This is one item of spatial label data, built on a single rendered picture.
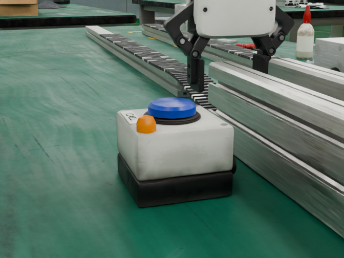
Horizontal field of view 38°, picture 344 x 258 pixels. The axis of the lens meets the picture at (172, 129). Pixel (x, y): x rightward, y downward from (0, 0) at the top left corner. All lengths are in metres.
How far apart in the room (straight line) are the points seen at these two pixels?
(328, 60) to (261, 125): 0.26
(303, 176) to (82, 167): 0.21
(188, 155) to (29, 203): 0.13
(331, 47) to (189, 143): 0.34
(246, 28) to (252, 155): 0.19
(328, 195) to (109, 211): 0.16
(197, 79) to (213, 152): 0.22
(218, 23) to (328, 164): 0.27
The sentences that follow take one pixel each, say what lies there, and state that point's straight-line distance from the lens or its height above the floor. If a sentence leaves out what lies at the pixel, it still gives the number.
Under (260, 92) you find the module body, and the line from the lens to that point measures 0.44.
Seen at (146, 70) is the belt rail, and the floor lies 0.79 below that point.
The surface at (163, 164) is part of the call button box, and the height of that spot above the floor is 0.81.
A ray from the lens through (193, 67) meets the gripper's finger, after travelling 0.60.
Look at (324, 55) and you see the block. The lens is 0.70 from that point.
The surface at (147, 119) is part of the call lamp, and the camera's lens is 0.37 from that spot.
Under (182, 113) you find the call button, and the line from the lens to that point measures 0.40.
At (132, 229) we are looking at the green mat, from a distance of 0.36.
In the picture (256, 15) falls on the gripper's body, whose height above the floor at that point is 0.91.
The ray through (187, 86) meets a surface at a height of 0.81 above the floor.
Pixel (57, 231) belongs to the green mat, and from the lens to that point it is 0.37.
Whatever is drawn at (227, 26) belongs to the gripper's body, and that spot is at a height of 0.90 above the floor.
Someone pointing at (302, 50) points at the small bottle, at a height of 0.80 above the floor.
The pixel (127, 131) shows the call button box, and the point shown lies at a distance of 0.40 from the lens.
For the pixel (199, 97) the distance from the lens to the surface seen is 0.68.
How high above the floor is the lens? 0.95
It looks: 16 degrees down
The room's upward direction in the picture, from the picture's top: straight up
